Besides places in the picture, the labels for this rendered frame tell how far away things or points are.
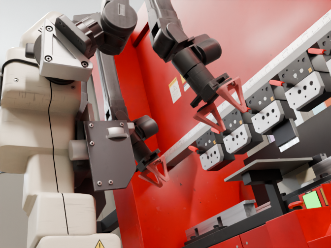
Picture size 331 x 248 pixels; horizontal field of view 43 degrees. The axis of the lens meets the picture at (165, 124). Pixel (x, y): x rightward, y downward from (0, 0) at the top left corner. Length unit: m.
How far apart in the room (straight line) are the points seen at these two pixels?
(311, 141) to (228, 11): 0.79
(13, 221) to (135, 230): 3.16
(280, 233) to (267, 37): 0.87
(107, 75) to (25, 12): 3.72
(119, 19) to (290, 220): 0.61
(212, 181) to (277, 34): 1.08
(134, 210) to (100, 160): 1.30
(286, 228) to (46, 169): 0.57
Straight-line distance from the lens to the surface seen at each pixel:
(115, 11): 0.94
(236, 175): 1.45
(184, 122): 2.12
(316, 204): 1.19
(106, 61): 1.43
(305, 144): 2.25
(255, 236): 1.59
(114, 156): 0.90
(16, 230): 5.18
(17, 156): 0.97
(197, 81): 0.96
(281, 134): 1.65
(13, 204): 5.26
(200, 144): 2.00
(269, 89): 1.66
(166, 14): 1.02
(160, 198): 2.23
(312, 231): 1.05
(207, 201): 2.38
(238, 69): 1.80
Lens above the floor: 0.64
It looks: 23 degrees up
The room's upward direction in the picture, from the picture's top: 14 degrees counter-clockwise
